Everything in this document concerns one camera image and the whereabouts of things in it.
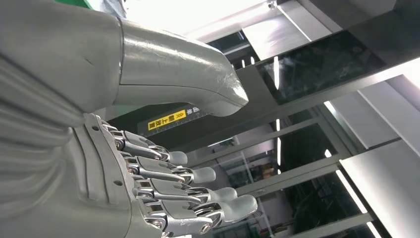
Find black yellow ruler label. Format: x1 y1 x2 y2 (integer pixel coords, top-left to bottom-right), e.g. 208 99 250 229
137 107 210 137

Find dark metal window frame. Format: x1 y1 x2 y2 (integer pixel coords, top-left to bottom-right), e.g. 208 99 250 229
183 75 420 238

